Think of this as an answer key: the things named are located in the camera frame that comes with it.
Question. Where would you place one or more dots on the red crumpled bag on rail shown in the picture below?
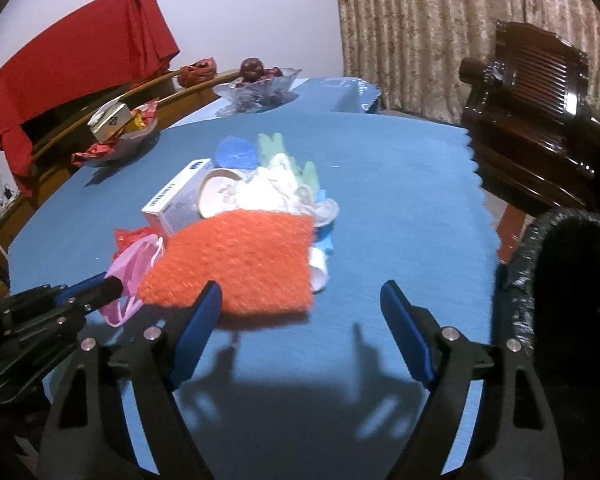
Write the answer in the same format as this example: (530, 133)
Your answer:
(197, 72)

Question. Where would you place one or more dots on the black trash bag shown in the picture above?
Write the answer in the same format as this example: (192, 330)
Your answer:
(530, 260)

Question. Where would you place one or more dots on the clear plastic packaging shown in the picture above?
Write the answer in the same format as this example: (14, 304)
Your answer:
(325, 210)

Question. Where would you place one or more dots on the light green glove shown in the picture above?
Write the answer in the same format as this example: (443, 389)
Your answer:
(270, 147)

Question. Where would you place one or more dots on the yellow snack packet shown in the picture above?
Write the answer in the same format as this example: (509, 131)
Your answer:
(139, 120)

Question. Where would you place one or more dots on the orange bubble wrap sheet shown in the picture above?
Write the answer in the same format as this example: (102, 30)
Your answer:
(240, 260)

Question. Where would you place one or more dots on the pink plastic bag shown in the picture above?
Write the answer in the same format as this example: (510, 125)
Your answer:
(135, 260)

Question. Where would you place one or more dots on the small blue tablecloth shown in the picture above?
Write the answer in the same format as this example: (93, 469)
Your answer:
(325, 95)

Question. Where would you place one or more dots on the red cloth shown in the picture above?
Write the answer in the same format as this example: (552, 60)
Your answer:
(80, 50)

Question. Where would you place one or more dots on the large blue tablecloth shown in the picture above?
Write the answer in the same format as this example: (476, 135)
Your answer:
(380, 185)

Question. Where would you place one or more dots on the white carton box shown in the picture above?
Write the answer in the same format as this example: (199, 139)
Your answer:
(172, 200)

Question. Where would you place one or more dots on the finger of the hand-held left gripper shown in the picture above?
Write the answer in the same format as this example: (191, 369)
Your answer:
(80, 286)
(105, 290)

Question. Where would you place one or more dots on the beige patterned curtain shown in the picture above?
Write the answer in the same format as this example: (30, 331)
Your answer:
(430, 25)

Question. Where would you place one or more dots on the red candy wrapper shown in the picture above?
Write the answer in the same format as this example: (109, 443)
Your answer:
(92, 152)

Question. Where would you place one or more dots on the dark red fruit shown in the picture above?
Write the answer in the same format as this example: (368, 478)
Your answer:
(251, 69)

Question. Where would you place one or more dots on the dark wooden chair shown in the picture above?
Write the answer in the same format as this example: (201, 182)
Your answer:
(530, 110)

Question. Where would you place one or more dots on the light blue cream tube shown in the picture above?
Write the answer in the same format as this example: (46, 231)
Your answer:
(325, 245)

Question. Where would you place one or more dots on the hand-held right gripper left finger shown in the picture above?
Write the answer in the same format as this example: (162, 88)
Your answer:
(200, 330)

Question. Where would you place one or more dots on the wooden sideboard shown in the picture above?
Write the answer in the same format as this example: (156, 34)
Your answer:
(10, 220)

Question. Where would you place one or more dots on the small cream box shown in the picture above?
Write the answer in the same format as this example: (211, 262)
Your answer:
(109, 120)

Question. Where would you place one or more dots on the glass snack dish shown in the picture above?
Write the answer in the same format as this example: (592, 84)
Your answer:
(130, 142)

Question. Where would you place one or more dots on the blue plastic bag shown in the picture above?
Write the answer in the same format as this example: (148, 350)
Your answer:
(235, 152)

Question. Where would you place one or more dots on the glass fruit bowl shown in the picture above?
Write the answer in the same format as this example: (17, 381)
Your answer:
(260, 92)

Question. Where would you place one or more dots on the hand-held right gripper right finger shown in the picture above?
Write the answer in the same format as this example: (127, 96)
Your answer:
(410, 330)

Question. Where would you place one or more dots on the red plastic wrapper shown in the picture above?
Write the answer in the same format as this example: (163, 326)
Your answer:
(127, 240)

